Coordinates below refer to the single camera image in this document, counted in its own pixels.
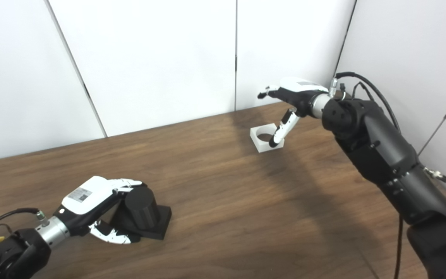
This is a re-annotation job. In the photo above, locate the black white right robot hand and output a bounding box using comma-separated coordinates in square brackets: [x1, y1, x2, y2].
[257, 77, 330, 148]

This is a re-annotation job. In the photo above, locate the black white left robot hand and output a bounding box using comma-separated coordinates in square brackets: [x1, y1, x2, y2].
[53, 176, 148, 245]

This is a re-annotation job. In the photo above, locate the black peg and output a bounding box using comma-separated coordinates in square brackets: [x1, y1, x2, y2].
[110, 185, 172, 241]

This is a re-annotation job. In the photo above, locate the white square piece with hole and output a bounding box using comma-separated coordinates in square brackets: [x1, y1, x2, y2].
[250, 123, 285, 153]

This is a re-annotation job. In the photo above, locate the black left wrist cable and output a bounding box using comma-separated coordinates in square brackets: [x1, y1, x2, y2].
[0, 208, 49, 243]

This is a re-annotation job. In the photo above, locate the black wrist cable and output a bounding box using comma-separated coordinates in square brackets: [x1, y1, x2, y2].
[329, 72, 446, 279]
[0, 208, 49, 243]

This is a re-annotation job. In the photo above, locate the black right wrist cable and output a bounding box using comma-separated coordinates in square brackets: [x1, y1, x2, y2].
[329, 72, 446, 279]

